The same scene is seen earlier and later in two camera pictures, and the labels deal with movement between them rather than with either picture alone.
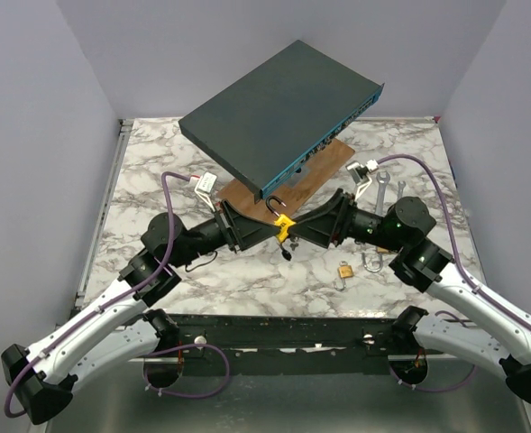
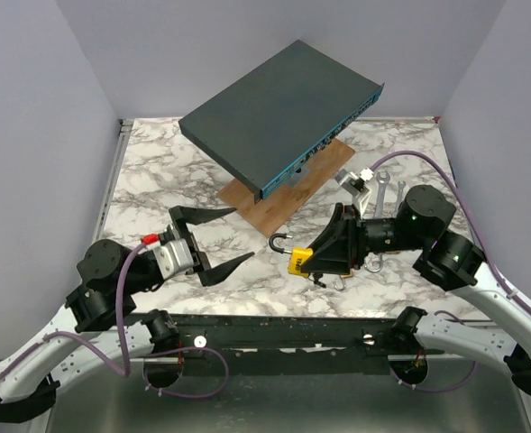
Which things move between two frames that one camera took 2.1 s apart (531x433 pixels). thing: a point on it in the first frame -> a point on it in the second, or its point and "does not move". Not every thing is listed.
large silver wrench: x=382 y=181 does not move
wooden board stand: x=290 y=196 does not move
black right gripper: x=316 y=225 -> x=342 y=246
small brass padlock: x=344 y=271 does not move
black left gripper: x=244 y=231 -> x=184 y=216
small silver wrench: x=400 y=188 does not move
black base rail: x=343 y=337 does not move
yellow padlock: x=282 y=222 -> x=297 y=255
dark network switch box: x=270 y=124 does not move
